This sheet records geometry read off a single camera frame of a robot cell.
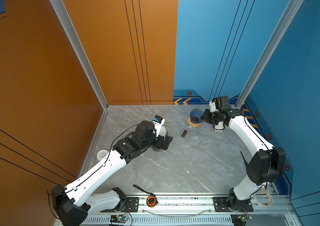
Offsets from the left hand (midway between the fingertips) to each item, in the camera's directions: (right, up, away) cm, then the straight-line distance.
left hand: (165, 133), depth 72 cm
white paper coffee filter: (-1, 0, +11) cm, 11 cm away
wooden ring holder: (+19, +3, +21) cm, 29 cm away
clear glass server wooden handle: (+14, -2, +24) cm, 28 cm away
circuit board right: (+38, -43, -2) cm, 57 cm away
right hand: (+22, +9, +15) cm, 28 cm away
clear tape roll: (+56, -34, +3) cm, 66 cm away
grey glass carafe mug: (-6, -13, +22) cm, 26 cm away
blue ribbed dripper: (+19, +10, +15) cm, 26 cm away
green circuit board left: (-24, -43, -1) cm, 49 cm away
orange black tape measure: (-7, -35, +1) cm, 35 cm away
